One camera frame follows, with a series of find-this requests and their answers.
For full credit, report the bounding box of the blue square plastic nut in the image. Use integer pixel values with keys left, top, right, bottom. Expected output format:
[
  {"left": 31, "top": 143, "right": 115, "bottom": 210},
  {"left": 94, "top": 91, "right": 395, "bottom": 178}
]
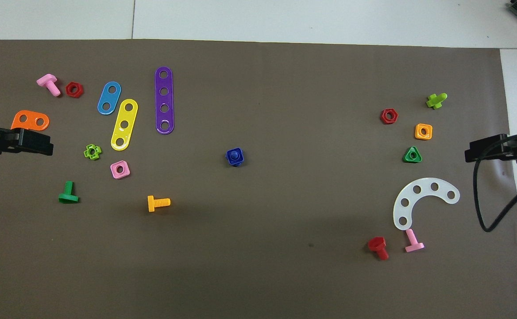
[{"left": 226, "top": 148, "right": 246, "bottom": 167}]

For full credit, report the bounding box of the orange three-hole corner plate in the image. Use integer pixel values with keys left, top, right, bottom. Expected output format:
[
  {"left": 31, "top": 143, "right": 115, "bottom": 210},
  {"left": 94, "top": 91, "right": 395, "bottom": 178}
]
[{"left": 11, "top": 110, "right": 50, "bottom": 132}]

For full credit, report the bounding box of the pink plastic bolt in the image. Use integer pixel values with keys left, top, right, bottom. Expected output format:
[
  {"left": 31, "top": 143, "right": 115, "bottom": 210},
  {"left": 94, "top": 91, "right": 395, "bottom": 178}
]
[
  {"left": 404, "top": 228, "right": 425, "bottom": 253},
  {"left": 36, "top": 74, "right": 62, "bottom": 97}
]

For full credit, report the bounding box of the green plastic bolt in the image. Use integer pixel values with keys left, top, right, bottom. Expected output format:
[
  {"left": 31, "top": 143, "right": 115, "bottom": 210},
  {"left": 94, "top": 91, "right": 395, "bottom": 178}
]
[{"left": 58, "top": 180, "right": 80, "bottom": 204}]

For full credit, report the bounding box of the lime green cross-head bolt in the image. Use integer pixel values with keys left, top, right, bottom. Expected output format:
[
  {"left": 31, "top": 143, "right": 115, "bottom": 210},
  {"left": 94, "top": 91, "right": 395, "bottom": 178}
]
[{"left": 426, "top": 93, "right": 448, "bottom": 110}]

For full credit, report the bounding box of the white curved five-hole plate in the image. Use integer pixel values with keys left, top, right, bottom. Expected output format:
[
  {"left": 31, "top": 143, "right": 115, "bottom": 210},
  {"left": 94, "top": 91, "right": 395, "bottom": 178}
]
[{"left": 393, "top": 178, "right": 461, "bottom": 231}]

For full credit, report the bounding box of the orange square plastic nut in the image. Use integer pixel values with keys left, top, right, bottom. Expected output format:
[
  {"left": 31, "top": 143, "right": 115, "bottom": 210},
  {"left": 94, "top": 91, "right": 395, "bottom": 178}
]
[{"left": 414, "top": 123, "right": 433, "bottom": 141}]

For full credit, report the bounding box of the pink square plastic nut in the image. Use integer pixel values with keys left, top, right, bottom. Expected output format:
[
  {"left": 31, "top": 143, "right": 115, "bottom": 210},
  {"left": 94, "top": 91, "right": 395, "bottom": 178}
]
[{"left": 110, "top": 160, "right": 131, "bottom": 179}]

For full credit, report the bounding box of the blue two-hole strip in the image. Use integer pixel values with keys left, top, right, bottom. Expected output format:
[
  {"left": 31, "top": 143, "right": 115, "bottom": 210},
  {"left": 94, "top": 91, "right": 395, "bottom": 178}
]
[{"left": 97, "top": 81, "right": 122, "bottom": 116}]

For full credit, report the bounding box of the green triangular plastic nut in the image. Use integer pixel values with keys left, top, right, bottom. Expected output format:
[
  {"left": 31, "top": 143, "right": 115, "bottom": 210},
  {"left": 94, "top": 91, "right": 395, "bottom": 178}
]
[{"left": 402, "top": 146, "right": 423, "bottom": 163}]

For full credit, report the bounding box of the yellow three-hole strip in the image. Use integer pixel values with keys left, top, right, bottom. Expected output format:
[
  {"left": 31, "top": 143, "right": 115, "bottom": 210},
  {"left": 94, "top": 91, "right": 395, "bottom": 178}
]
[{"left": 110, "top": 98, "right": 139, "bottom": 152}]

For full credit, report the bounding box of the purple four-hole strip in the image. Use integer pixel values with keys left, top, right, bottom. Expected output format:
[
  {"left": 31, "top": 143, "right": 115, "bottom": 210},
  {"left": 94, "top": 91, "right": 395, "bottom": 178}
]
[{"left": 154, "top": 66, "right": 175, "bottom": 135}]

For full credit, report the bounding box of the orange plastic bolt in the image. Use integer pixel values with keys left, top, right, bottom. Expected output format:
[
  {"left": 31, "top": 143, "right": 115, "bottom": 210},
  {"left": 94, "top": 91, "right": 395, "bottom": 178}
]
[{"left": 147, "top": 195, "right": 171, "bottom": 213}]

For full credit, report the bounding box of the red plastic bolt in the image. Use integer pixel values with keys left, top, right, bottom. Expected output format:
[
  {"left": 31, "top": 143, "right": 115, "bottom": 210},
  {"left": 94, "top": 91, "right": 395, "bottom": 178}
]
[{"left": 367, "top": 236, "right": 390, "bottom": 261}]

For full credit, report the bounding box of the brown table mat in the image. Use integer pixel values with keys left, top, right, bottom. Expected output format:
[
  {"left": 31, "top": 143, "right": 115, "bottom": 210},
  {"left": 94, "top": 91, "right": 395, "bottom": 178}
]
[{"left": 0, "top": 39, "right": 517, "bottom": 319}]

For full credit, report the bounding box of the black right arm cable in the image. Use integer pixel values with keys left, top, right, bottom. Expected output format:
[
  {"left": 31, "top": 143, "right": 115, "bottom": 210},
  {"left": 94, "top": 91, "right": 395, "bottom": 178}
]
[{"left": 472, "top": 132, "right": 517, "bottom": 233}]

